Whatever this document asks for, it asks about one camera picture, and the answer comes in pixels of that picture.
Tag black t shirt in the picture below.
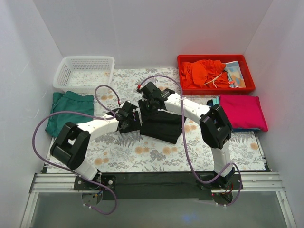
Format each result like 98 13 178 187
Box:
138 100 182 144

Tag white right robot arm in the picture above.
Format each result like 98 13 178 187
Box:
137 82 234 189

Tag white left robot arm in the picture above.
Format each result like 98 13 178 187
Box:
50 102 141 190

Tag floral patterned table mat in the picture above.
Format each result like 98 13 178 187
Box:
47 67 266 173

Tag red plastic bin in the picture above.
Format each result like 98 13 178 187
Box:
177 54 256 95

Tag orange crumpled shirt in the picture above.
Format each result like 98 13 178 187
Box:
181 59 230 89

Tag teal green folded shirt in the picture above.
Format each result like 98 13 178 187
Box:
45 91 94 137

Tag turquoise folded shirt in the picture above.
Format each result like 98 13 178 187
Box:
212 96 220 105

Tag white plastic basket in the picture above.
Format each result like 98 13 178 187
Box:
53 56 115 95

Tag navy blue folded shirt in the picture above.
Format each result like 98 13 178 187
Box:
232 128 261 132

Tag patterned pastel cloth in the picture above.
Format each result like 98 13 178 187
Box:
225 61 246 88

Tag magenta folded shirt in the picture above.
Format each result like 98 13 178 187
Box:
219 95 268 132

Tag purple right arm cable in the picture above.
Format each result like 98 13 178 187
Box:
136 75 243 207

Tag aluminium mounting rail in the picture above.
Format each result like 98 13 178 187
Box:
20 171 296 228

